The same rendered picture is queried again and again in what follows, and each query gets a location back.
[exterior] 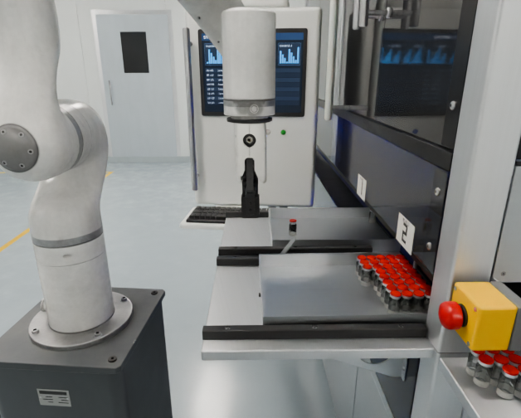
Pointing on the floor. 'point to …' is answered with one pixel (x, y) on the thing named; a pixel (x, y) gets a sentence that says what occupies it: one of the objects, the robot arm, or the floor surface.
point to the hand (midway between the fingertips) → (250, 206)
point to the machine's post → (479, 177)
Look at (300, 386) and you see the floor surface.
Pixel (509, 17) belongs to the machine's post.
